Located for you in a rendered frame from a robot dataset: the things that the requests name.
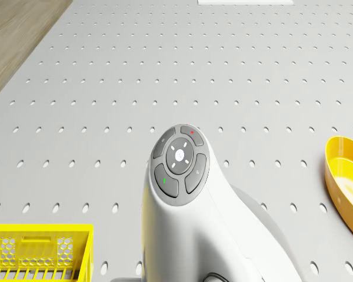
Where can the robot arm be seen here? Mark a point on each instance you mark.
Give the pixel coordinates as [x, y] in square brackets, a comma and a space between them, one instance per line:
[200, 235]

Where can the yellow basket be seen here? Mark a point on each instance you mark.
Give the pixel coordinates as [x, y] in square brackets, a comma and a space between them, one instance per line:
[85, 249]

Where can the white board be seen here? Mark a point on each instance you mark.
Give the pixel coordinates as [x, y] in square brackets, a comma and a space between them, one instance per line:
[244, 1]

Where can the yellow bowl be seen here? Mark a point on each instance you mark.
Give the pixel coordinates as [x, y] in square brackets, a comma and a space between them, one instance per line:
[341, 182]

